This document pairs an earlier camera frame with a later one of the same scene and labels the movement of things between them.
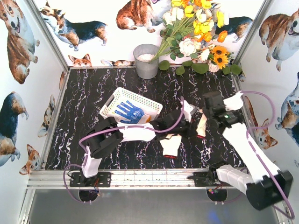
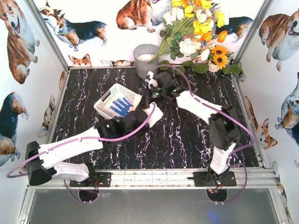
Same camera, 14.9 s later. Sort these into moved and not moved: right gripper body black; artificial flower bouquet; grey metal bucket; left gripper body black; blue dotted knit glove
Moved: left gripper body black; right gripper body black; blue dotted knit glove
Not moved: grey metal bucket; artificial flower bouquet
